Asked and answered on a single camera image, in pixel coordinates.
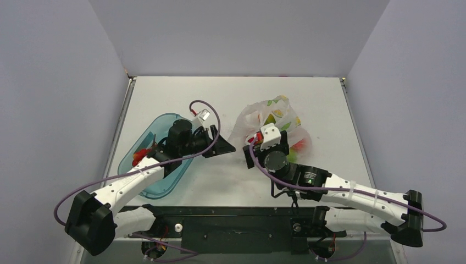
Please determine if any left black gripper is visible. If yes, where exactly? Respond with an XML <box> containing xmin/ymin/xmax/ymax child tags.
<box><xmin>180</xmin><ymin>125</ymin><xmax>235</xmax><ymax>158</ymax></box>

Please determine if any clear plastic bag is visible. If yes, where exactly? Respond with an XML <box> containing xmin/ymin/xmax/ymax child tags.
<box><xmin>228</xmin><ymin>95</ymin><xmax>312</xmax><ymax>164</ymax></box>

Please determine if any red fake apple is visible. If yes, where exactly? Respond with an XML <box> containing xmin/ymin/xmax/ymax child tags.
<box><xmin>290</xmin><ymin>139</ymin><xmax>309</xmax><ymax>152</ymax></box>

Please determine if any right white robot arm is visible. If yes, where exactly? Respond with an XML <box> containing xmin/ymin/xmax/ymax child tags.
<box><xmin>243</xmin><ymin>126</ymin><xmax>425</xmax><ymax>248</ymax></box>

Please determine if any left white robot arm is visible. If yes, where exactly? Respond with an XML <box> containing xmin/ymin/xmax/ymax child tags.
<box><xmin>65</xmin><ymin>119</ymin><xmax>236</xmax><ymax>256</ymax></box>

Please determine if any green fake fruit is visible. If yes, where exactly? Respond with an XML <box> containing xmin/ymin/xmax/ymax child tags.
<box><xmin>287</xmin><ymin>150</ymin><xmax>302</xmax><ymax>163</ymax></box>

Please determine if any red fake berry cluster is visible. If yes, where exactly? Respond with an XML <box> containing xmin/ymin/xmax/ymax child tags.
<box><xmin>132</xmin><ymin>148</ymin><xmax>151</xmax><ymax>167</ymax></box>

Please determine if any teal plastic tray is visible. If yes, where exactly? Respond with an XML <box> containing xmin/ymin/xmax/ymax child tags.
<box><xmin>117</xmin><ymin>113</ymin><xmax>199</xmax><ymax>200</ymax></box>

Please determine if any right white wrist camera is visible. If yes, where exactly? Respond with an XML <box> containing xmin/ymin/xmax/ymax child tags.
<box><xmin>260</xmin><ymin>123</ymin><xmax>281</xmax><ymax>151</ymax></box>

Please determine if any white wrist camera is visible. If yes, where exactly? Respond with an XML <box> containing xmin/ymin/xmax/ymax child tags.
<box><xmin>260</xmin><ymin>123</ymin><xmax>281</xmax><ymax>151</ymax></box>
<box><xmin>192</xmin><ymin>109</ymin><xmax>210</xmax><ymax>129</ymax></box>

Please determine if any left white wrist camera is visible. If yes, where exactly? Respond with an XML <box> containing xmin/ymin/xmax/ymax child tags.
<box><xmin>192</xmin><ymin>109</ymin><xmax>210</xmax><ymax>129</ymax></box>

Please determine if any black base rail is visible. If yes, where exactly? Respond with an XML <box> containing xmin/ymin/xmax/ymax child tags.
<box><xmin>91</xmin><ymin>206</ymin><xmax>365</xmax><ymax>255</ymax></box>

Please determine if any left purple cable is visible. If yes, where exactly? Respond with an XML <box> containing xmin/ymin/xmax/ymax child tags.
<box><xmin>53</xmin><ymin>100</ymin><xmax>221</xmax><ymax>263</ymax></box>

